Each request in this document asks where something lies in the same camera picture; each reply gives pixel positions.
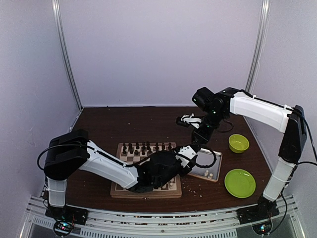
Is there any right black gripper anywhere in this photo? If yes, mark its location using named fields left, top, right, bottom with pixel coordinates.
left=192, top=109, right=227, bottom=145

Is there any metal tray with wood rim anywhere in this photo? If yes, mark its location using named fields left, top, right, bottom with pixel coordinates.
left=187, top=148, right=223, bottom=183

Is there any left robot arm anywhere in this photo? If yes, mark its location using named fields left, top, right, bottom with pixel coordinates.
left=40, top=129, right=201, bottom=220

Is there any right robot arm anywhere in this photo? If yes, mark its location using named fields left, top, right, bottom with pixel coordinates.
left=182, top=87, right=312, bottom=219

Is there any white pieces pile in tray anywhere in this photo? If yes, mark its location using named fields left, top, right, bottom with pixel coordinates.
left=204, top=170, right=213, bottom=179

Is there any wooden chess board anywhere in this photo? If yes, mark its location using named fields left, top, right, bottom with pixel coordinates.
left=110, top=141, right=182, bottom=199

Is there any black chess piece far left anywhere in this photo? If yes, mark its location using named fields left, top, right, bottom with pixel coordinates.
left=122, top=145, right=127, bottom=153

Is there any small green bowl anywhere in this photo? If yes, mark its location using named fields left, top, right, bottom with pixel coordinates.
left=228, top=134, right=250, bottom=154

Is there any green plate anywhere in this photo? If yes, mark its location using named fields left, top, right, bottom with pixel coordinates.
left=224, top=169, right=256, bottom=199

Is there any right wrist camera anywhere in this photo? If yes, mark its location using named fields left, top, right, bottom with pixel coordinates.
left=176, top=113, right=203, bottom=129

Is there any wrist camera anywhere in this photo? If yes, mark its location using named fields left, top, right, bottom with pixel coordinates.
left=172, top=145, right=200, bottom=168
left=176, top=113, right=203, bottom=129

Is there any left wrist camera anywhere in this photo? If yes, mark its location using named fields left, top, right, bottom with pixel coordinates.
left=172, top=145, right=200, bottom=168

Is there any aluminium front rail frame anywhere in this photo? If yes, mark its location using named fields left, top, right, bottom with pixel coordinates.
left=19, top=194, right=303, bottom=238

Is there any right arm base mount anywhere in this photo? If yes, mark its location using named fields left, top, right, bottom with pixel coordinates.
left=236, top=195, right=280, bottom=225

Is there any right aluminium corner post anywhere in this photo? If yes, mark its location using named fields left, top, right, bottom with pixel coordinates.
left=245, top=0, right=271, bottom=93

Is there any aluminium corner post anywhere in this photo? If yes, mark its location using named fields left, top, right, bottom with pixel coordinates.
left=52, top=0, right=83, bottom=111
left=245, top=0, right=271, bottom=93

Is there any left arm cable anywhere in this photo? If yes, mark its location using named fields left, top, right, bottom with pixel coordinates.
left=37, top=143, right=217, bottom=172

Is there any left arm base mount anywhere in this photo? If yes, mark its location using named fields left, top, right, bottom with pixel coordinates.
left=45, top=205, right=88, bottom=225

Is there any left aluminium corner post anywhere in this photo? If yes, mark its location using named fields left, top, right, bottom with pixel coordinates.
left=52, top=0, right=83, bottom=111

